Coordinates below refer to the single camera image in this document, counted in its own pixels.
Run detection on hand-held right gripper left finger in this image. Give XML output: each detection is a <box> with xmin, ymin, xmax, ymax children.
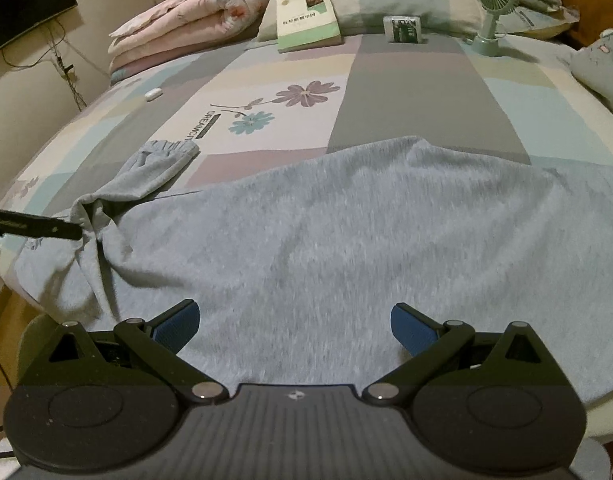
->
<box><xmin>24</xmin><ymin>299</ymin><xmax>233</xmax><ymax>406</ymax></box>

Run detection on small white box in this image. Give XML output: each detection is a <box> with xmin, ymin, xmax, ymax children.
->
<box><xmin>383</xmin><ymin>15</ymin><xmax>423</xmax><ymax>45</ymax></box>

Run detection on grey sweatpants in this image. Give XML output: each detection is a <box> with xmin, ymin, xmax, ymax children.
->
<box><xmin>14</xmin><ymin>135</ymin><xmax>613</xmax><ymax>408</ymax></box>

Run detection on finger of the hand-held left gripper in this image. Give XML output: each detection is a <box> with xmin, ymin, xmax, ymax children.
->
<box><xmin>0</xmin><ymin>205</ymin><xmax>84</xmax><ymax>241</ymax></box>

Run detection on grey cartoon face cushion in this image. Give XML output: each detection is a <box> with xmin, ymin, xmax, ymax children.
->
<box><xmin>570</xmin><ymin>27</ymin><xmax>613</xmax><ymax>123</ymax></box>

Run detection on patchwork bed sheet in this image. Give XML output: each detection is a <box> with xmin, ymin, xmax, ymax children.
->
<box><xmin>0</xmin><ymin>30</ymin><xmax>613</xmax><ymax>441</ymax></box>

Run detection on black wall cables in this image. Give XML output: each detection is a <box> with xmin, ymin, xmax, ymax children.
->
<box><xmin>0</xmin><ymin>17</ymin><xmax>112</xmax><ymax>111</ymax></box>

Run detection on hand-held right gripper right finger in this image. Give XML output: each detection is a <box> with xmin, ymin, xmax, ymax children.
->
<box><xmin>361</xmin><ymin>302</ymin><xmax>573</xmax><ymax>406</ymax></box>

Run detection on small patchwork pillow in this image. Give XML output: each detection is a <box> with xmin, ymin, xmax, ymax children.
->
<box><xmin>501</xmin><ymin>5</ymin><xmax>582</xmax><ymax>38</ymax></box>

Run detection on pink folded quilt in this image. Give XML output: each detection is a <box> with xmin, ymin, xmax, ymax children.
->
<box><xmin>108</xmin><ymin>0</ymin><xmax>287</xmax><ymax>86</ymax></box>

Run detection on green handheld fan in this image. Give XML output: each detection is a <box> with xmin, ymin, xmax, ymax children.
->
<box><xmin>472</xmin><ymin>0</ymin><xmax>519</xmax><ymax>58</ymax></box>

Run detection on large patchwork pillow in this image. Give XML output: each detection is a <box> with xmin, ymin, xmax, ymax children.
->
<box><xmin>256</xmin><ymin>0</ymin><xmax>487</xmax><ymax>43</ymax></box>

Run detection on green book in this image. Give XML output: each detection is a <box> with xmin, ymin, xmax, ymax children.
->
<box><xmin>276</xmin><ymin>0</ymin><xmax>343</xmax><ymax>53</ymax></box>

